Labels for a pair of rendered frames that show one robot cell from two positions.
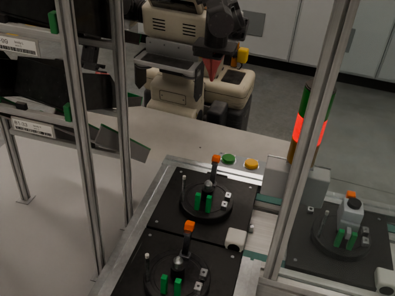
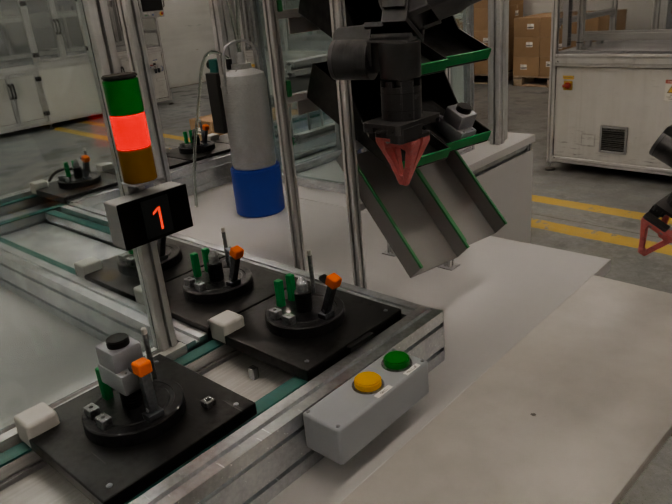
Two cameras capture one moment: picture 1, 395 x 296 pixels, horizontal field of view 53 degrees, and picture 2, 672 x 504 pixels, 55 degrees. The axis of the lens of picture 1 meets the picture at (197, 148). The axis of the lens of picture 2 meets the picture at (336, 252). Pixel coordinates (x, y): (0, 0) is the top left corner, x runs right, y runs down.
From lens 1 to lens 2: 1.60 m
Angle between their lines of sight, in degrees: 99
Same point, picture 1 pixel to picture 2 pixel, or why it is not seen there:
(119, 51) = not seen: hidden behind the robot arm
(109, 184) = (453, 313)
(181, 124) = (636, 407)
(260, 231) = (246, 385)
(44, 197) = (447, 275)
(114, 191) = not seen: hidden behind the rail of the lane
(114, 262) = (277, 266)
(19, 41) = (299, 20)
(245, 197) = (289, 352)
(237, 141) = (551, 480)
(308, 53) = not seen: outside the picture
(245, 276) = (181, 328)
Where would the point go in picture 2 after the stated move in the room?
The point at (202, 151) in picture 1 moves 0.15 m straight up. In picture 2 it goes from (518, 414) to (520, 330)
